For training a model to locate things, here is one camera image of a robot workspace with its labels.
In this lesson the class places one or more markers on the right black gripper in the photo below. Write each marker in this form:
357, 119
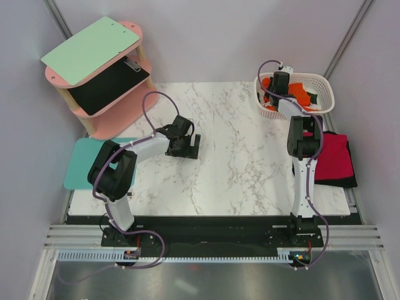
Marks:
270, 81

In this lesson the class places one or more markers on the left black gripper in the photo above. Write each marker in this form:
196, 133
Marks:
190, 152

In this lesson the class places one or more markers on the orange t shirt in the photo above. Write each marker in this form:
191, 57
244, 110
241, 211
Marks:
295, 90

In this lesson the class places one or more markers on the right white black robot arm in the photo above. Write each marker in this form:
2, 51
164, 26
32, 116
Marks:
304, 143

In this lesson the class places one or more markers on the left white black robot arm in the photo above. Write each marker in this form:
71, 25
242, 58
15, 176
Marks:
119, 233

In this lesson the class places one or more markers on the dark green cloth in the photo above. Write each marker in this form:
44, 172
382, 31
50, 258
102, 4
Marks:
313, 98

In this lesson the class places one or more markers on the white plastic laundry basket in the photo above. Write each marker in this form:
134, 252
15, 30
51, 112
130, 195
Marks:
313, 83

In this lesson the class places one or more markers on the pink two tier shelf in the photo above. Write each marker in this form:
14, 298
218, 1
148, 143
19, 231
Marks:
113, 119

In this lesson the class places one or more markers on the teal cutting board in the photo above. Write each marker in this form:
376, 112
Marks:
88, 158

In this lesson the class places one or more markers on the black clipboard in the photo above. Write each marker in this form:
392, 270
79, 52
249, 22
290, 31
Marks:
109, 85

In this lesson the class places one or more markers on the mint green board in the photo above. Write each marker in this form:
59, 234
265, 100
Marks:
89, 51

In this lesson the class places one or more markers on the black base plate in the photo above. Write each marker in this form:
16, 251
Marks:
218, 236

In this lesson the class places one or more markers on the white cable duct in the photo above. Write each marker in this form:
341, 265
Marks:
121, 256

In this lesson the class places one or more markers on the aluminium frame rail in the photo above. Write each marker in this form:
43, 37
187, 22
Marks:
341, 237

